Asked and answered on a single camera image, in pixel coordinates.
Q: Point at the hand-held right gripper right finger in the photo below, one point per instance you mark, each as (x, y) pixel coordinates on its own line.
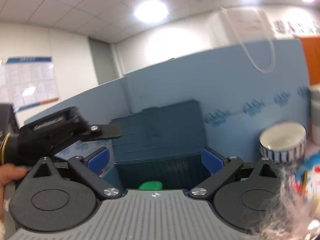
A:
(211, 161)

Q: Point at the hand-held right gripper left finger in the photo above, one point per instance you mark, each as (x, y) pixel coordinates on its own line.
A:
(98, 161)

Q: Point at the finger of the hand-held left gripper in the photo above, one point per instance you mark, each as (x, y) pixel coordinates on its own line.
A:
(107, 131)

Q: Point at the blue plastic storage box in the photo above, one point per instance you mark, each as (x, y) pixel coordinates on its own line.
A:
(160, 130)

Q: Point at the green round lid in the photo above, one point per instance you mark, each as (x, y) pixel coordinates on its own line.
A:
(150, 185)

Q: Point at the person's left hand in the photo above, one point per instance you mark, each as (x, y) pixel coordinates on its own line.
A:
(11, 173)

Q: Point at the blue striped white bowl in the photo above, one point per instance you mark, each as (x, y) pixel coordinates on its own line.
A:
(282, 140)

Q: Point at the blue partition board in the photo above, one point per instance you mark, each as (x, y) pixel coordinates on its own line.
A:
(200, 80)

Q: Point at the colourful plastic bag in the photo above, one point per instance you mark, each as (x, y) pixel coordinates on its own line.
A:
(300, 192)

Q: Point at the white paper bag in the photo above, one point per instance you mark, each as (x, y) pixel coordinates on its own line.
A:
(271, 55)

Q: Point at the orange board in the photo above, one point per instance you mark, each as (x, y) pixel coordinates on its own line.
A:
(311, 57)

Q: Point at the wall poster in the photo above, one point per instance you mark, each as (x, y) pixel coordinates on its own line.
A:
(30, 82)

